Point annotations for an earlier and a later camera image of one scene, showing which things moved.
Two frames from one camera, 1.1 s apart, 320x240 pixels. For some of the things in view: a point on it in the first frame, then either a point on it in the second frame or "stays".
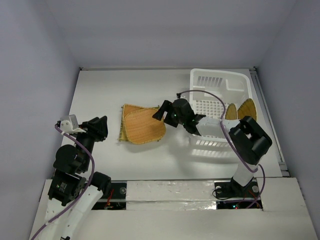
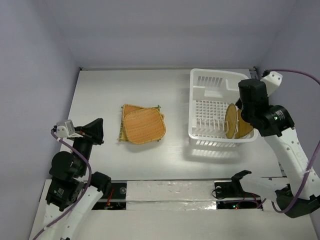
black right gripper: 168,113 → 244,108
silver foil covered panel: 170,195 stays
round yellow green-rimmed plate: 231,113 stays
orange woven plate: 127,109 → 144,125
